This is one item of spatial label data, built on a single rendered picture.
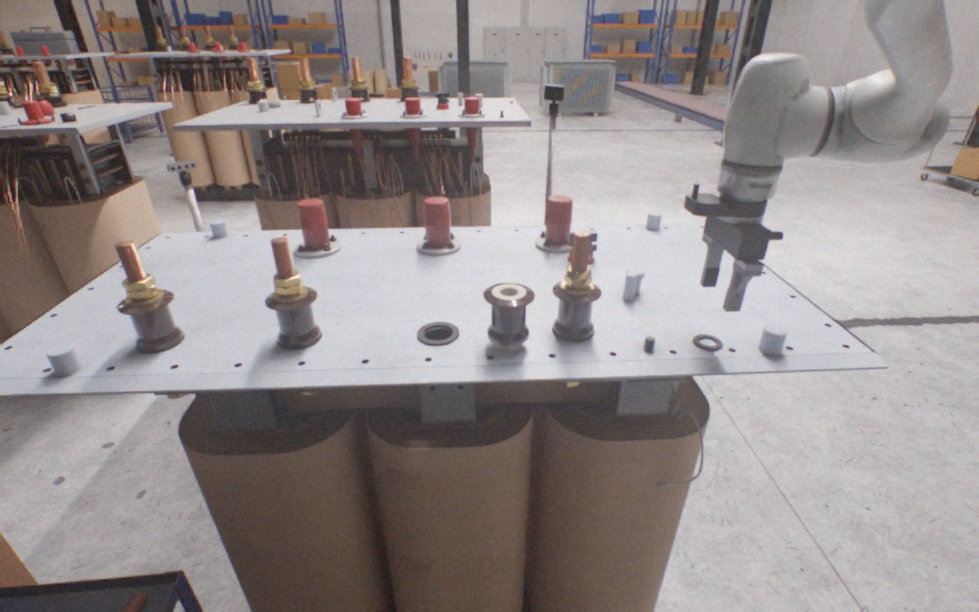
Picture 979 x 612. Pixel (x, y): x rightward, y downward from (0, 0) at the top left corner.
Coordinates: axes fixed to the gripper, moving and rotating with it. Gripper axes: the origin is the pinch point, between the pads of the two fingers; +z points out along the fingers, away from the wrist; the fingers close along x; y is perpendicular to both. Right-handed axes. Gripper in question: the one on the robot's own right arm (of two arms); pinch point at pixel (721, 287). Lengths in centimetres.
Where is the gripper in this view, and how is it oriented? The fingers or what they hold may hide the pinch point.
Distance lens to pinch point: 100.0
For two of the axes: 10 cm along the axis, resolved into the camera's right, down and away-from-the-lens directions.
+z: 0.0, 8.8, 4.8
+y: 10.0, -0.3, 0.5
